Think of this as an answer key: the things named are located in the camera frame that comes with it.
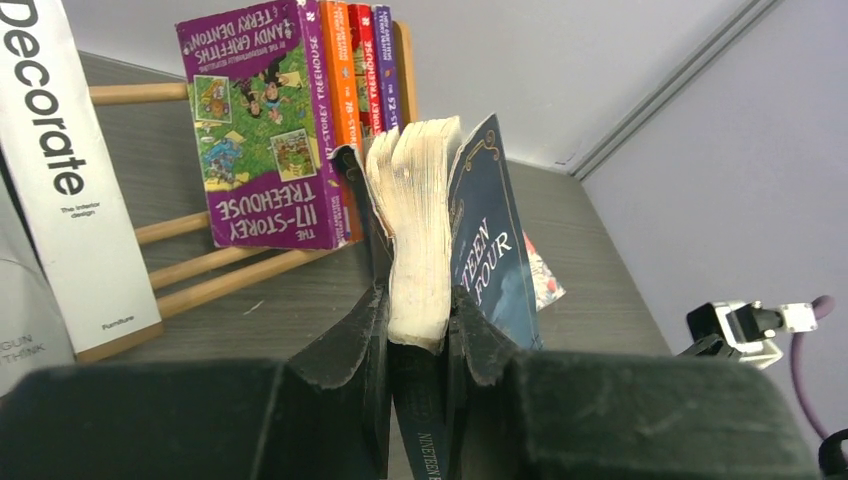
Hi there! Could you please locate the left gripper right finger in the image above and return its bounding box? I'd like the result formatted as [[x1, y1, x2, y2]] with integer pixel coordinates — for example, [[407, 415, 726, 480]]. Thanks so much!
[[446, 287, 819, 479]]

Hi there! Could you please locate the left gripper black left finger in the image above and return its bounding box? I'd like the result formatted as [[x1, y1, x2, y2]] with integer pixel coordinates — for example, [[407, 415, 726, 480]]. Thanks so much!
[[1, 284, 390, 479]]

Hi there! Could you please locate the pale book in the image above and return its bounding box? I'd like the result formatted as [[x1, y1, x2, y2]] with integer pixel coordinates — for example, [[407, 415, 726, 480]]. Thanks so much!
[[523, 233, 566, 311]]

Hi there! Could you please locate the wooden book rack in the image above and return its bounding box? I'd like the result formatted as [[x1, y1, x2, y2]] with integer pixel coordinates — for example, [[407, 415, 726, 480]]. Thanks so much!
[[87, 19, 421, 321]]

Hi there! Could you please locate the dark Nineteen Eighty-Four book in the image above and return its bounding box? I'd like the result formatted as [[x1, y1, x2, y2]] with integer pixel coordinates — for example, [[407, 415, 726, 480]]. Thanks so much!
[[331, 115, 542, 479]]

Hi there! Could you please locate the grey Iantra book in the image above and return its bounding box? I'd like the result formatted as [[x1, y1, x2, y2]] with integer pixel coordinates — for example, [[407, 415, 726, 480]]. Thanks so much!
[[1, 185, 75, 396]]

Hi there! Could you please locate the purple illustrated book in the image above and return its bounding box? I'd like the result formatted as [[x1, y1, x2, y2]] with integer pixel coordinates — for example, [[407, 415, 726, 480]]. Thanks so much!
[[176, 1, 347, 250]]

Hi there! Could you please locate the orange 78-Storey Treehouse book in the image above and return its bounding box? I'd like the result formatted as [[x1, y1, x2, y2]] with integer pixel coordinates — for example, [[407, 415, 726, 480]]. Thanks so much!
[[319, 1, 364, 243]]

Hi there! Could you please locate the white Decorate Furniture book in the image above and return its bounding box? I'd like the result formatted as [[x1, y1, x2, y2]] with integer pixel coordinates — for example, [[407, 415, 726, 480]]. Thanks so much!
[[1, 1, 164, 362]]

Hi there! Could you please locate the red white illustrated book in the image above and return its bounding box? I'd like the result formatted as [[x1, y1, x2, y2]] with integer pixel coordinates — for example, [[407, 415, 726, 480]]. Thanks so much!
[[347, 3, 384, 138]]

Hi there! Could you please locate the purple 52-Storey Treehouse book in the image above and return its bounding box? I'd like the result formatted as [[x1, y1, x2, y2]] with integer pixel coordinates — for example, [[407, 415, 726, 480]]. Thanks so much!
[[372, 5, 402, 131]]

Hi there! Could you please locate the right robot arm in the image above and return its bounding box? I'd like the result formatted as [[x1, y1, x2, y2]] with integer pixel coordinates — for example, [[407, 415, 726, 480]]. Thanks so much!
[[818, 429, 847, 480]]

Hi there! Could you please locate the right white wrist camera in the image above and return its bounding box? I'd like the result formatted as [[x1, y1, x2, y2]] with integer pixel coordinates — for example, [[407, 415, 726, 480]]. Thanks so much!
[[681, 300, 824, 370]]

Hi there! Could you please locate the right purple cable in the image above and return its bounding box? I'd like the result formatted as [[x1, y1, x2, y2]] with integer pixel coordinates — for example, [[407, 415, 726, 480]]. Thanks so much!
[[789, 294, 837, 442]]

